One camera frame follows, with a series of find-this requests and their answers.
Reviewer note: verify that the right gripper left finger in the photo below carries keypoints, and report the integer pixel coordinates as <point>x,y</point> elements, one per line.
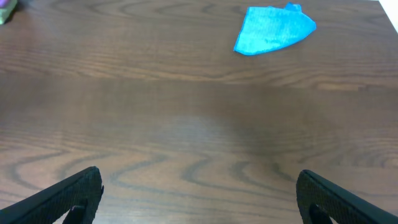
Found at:
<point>77,197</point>

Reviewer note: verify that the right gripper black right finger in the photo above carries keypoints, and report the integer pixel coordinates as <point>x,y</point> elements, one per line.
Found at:
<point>321,201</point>

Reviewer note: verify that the blue cloth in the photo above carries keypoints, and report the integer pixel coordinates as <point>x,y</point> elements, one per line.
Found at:
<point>267,29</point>

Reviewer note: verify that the green folded cloth bottom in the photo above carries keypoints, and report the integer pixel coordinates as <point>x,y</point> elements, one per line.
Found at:
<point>6,8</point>

